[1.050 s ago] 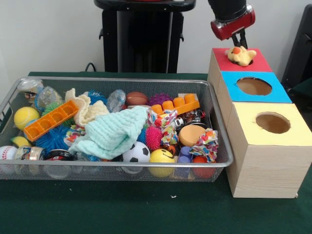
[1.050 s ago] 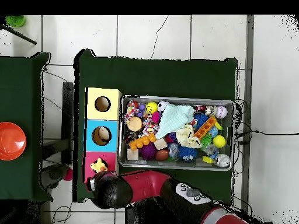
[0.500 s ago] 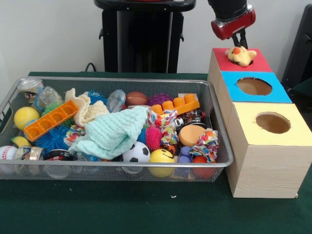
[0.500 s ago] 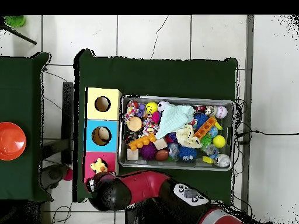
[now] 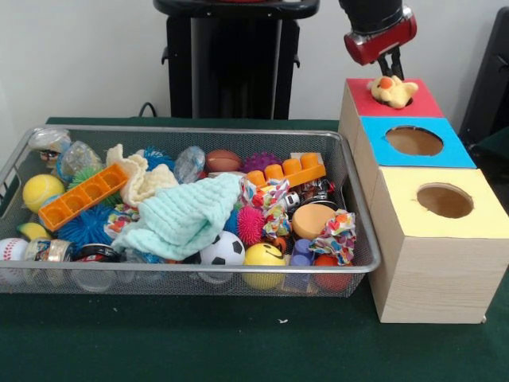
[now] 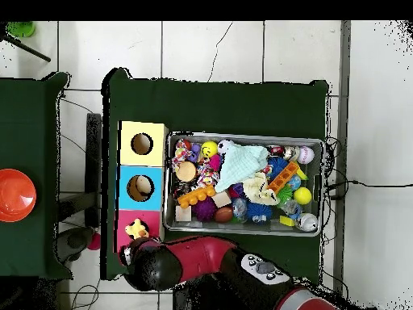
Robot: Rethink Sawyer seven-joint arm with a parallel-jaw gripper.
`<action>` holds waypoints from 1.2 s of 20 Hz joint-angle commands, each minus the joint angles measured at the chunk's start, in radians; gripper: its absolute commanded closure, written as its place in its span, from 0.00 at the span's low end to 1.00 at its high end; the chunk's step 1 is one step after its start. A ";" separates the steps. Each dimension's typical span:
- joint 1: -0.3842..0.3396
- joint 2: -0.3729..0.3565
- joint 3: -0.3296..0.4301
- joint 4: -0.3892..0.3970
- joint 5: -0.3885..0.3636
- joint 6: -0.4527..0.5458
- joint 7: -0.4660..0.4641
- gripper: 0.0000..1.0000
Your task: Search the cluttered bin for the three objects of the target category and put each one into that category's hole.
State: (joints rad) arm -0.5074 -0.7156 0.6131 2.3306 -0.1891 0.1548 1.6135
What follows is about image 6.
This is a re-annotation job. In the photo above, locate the shallow wire mesh bin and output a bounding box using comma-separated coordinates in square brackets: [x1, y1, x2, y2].
[162, 130, 326, 237]

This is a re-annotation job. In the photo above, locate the mint green knitted cloth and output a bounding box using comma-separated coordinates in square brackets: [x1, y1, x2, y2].
[214, 142, 269, 194]

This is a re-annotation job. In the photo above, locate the yellow smiley ball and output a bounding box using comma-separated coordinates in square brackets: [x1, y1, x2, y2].
[200, 140, 219, 159]

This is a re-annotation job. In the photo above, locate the orange studded toy brick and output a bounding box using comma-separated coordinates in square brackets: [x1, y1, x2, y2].
[177, 184, 216, 210]

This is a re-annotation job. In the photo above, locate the pale yellow plush duck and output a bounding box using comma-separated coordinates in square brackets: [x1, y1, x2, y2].
[124, 218, 150, 240]

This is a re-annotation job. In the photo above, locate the purple spiky ball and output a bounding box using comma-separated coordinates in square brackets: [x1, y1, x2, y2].
[191, 195, 218, 223]

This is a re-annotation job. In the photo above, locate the black and white soccer ball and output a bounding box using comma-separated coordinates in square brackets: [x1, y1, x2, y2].
[217, 139, 236, 156]

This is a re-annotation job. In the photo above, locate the large orange bowl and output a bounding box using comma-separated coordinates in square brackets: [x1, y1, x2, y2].
[0, 168, 37, 224]

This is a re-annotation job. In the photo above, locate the plain yellow ball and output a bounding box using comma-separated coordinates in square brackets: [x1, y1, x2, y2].
[292, 186, 313, 206]

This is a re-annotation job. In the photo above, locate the clear plastic bottle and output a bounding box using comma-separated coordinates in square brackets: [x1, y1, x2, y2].
[278, 198, 304, 220]

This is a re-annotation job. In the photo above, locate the red ball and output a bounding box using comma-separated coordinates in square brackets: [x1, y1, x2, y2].
[86, 232, 102, 252]

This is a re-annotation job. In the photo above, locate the black cable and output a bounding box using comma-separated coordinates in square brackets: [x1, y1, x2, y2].
[325, 179, 413, 199]

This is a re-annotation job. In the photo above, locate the wooden box with three holes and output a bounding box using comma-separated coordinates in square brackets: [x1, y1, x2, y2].
[115, 120, 169, 254]

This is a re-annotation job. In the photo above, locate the green cup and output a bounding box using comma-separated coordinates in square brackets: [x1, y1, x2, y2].
[6, 21, 36, 39]

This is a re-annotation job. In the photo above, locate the brown toy football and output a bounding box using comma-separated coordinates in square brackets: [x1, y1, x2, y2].
[213, 206, 235, 224]

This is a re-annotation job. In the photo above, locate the grey rounded object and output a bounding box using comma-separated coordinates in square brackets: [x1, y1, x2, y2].
[56, 226, 95, 262]

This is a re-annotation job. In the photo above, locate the black rod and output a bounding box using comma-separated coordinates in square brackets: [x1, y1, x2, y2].
[0, 31, 52, 63]

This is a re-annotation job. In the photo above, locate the cream cloth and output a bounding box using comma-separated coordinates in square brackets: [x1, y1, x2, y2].
[242, 171, 281, 207]

